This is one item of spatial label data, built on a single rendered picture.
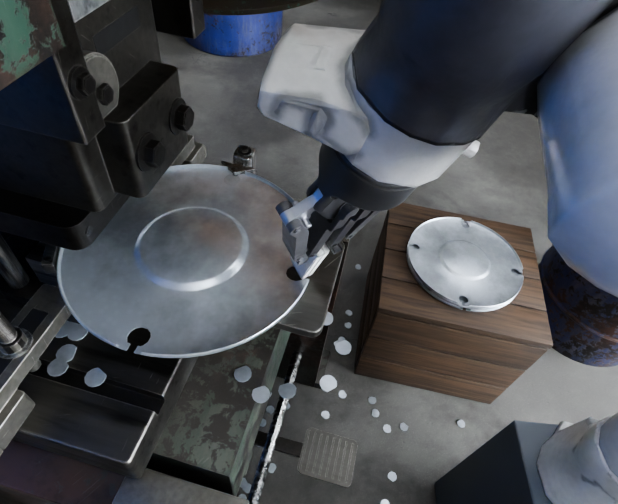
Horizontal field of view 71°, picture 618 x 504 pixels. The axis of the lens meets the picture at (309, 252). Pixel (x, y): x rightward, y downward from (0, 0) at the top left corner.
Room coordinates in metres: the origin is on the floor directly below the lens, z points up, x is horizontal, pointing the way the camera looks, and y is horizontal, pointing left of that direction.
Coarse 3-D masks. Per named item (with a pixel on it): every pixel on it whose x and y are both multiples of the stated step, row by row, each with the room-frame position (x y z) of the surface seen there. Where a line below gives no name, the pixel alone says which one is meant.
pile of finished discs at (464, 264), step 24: (432, 240) 0.79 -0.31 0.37; (456, 240) 0.80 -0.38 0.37; (480, 240) 0.82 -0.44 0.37; (504, 240) 0.82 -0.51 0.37; (408, 264) 0.71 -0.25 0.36; (432, 264) 0.71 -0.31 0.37; (456, 264) 0.72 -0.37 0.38; (480, 264) 0.73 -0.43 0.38; (504, 264) 0.74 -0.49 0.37; (432, 288) 0.63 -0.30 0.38; (456, 288) 0.64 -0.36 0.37; (480, 288) 0.65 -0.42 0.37; (504, 288) 0.66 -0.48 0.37
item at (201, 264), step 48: (192, 192) 0.42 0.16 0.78; (240, 192) 0.43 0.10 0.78; (96, 240) 0.31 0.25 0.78; (144, 240) 0.32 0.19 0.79; (192, 240) 0.33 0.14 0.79; (240, 240) 0.34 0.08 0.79; (96, 288) 0.25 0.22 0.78; (144, 288) 0.26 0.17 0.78; (192, 288) 0.27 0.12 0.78; (240, 288) 0.28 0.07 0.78; (288, 288) 0.28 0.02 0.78; (96, 336) 0.19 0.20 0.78; (192, 336) 0.21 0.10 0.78; (240, 336) 0.22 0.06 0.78
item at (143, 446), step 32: (96, 352) 0.21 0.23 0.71; (128, 352) 0.22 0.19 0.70; (32, 384) 0.17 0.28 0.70; (64, 384) 0.17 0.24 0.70; (128, 384) 0.18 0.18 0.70; (160, 384) 0.19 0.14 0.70; (32, 416) 0.14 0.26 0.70; (64, 416) 0.14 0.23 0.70; (96, 416) 0.14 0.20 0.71; (128, 416) 0.15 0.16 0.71; (160, 416) 0.16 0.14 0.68; (64, 448) 0.11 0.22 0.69; (96, 448) 0.11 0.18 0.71; (128, 448) 0.12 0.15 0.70
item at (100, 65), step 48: (96, 0) 0.33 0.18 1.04; (144, 0) 0.39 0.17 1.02; (96, 48) 0.31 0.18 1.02; (144, 48) 0.38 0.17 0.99; (96, 96) 0.28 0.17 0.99; (144, 96) 0.32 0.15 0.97; (0, 144) 0.27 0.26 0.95; (48, 144) 0.26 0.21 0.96; (96, 144) 0.28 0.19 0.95; (144, 144) 0.30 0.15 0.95; (48, 192) 0.27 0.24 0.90; (96, 192) 0.26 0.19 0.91; (144, 192) 0.28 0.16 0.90
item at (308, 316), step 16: (336, 256) 0.34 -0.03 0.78; (288, 272) 0.31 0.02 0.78; (320, 272) 0.31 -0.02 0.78; (336, 272) 0.32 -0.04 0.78; (320, 288) 0.29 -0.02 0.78; (304, 304) 0.27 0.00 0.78; (320, 304) 0.27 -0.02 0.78; (288, 320) 0.24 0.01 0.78; (304, 320) 0.25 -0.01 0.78; (320, 320) 0.25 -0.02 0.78
